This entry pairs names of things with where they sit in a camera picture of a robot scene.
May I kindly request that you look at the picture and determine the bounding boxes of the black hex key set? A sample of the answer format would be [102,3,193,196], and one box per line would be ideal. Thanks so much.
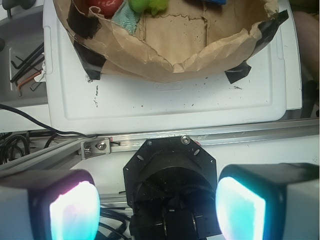
[10,43,45,89]

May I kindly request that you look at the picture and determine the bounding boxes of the grey tool tray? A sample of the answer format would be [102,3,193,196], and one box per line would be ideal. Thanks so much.
[0,5,48,108]

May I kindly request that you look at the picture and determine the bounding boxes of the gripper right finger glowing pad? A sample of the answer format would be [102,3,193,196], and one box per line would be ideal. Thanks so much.
[215,163,320,240]

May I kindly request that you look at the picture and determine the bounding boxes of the green plush toy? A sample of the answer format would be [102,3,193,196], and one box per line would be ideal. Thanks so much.
[128,0,169,16]

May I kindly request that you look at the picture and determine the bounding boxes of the blue sponge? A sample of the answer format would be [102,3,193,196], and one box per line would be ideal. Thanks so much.
[204,0,227,5]

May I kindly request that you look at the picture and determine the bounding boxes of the orange hex key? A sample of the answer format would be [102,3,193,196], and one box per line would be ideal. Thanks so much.
[17,71,42,97]

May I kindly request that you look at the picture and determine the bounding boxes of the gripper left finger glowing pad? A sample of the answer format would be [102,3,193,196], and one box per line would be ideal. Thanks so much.
[0,169,100,240]

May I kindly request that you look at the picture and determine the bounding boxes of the white plastic board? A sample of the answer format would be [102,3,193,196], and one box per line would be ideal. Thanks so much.
[43,0,302,135]

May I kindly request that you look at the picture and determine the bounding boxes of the aluminium frame rail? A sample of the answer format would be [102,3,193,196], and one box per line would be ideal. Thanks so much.
[0,118,320,171]

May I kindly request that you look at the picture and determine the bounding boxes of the red toy donut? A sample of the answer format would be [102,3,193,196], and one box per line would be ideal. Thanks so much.
[87,0,124,18]

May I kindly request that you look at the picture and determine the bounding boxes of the light blue cloth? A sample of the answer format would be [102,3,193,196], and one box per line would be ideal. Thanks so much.
[111,0,141,35]

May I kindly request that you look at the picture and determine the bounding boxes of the black cable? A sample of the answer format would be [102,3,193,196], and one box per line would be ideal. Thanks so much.
[0,103,97,139]

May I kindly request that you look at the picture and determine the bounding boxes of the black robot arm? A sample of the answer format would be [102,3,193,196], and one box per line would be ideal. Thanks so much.
[0,137,320,240]

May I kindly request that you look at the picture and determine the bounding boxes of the metal corner bracket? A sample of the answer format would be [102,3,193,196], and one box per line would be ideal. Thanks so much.
[80,137,111,160]

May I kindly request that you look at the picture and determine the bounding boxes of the brown paper bag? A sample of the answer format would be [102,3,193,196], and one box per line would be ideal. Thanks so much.
[53,0,289,83]

